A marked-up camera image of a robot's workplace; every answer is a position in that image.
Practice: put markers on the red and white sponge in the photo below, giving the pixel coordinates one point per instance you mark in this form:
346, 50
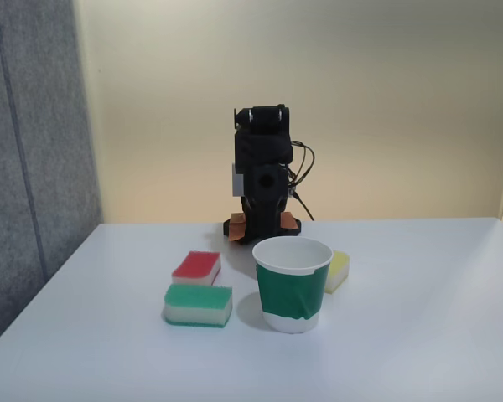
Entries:
195, 268

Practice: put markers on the grey rectangular plate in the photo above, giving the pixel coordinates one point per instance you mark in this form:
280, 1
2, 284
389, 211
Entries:
237, 180

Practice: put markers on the orange tape piece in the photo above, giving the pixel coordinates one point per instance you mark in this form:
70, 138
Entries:
290, 220
237, 228

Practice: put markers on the yellow and white sponge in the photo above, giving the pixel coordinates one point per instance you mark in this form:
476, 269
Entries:
337, 270

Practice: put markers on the white paper cup green tape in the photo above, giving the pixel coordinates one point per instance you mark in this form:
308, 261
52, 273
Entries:
291, 293

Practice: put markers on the green and white sponge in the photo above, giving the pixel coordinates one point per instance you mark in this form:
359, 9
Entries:
198, 303

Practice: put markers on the grey felt partition panel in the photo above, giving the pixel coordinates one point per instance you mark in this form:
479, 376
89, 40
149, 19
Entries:
29, 167

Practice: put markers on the black square camera box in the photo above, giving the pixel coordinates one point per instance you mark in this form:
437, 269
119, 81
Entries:
255, 187

